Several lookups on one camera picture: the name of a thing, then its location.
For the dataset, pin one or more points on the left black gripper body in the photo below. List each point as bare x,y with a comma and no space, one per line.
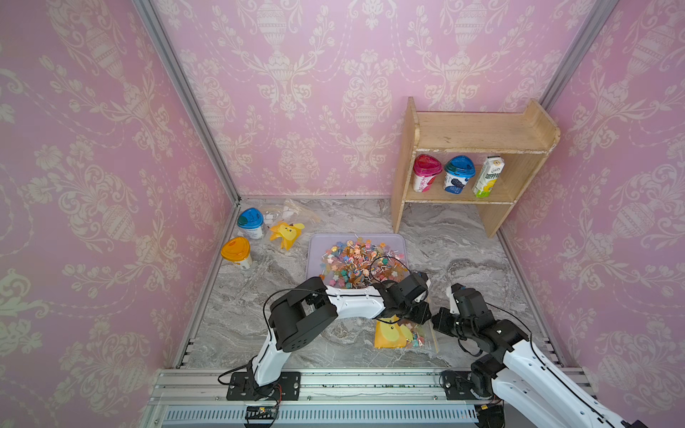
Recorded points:
416,312

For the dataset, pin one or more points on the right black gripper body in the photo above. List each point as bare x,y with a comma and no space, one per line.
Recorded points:
452,325

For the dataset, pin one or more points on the candy ziploc bag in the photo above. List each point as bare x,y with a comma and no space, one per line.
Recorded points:
287,220
395,333

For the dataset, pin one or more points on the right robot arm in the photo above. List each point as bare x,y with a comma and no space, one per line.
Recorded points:
511,367

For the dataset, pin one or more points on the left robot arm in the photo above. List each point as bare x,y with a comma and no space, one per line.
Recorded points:
304,312

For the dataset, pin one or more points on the pile of colourful candies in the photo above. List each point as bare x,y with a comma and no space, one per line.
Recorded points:
355,264

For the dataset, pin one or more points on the lilac plastic tray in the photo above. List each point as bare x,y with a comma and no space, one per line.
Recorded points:
320,242

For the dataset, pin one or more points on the pink lid cup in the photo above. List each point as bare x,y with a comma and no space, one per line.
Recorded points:
425,170

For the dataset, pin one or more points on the blue lid cup on shelf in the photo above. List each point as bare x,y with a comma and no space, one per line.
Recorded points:
458,171

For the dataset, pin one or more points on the green white carton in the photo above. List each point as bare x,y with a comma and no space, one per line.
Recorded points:
490,171

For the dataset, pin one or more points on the blue lid cup on table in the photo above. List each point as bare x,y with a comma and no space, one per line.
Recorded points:
251,224

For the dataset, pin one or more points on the orange lid cup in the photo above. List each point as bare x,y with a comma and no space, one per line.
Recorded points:
238,252

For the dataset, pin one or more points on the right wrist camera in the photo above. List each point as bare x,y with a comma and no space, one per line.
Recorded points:
450,293

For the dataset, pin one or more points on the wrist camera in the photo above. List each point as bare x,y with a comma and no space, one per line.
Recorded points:
424,282
450,293

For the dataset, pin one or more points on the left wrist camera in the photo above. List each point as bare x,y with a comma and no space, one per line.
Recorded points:
424,282

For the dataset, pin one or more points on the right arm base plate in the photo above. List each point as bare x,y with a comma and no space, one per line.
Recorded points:
457,386

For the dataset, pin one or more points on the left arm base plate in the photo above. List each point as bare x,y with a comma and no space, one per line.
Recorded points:
242,387

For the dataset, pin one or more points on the aluminium rail frame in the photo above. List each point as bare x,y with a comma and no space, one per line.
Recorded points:
384,397

